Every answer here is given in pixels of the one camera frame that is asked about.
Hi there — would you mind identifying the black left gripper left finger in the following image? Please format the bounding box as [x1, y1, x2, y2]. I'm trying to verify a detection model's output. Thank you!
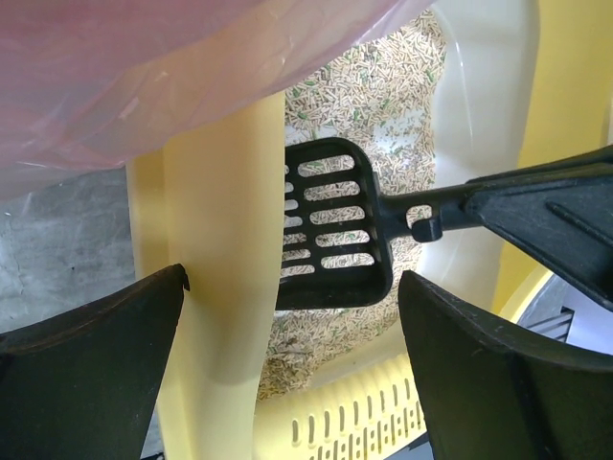
[1, 264, 190, 459]

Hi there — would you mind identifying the black litter scoop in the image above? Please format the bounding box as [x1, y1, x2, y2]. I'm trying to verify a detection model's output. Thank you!
[276, 137, 477, 311]

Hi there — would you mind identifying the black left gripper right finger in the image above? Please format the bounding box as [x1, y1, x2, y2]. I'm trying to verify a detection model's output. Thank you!
[398, 271, 612, 459]

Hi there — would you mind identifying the red waste basket with liner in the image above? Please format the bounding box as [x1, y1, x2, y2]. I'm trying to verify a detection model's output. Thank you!
[1, 1, 427, 199]

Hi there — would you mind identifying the yellow litter box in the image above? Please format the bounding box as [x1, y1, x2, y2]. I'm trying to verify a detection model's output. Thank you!
[127, 1, 612, 459]

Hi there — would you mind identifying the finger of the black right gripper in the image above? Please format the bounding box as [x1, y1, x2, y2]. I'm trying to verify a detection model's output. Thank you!
[464, 145, 612, 216]
[468, 191, 612, 311]

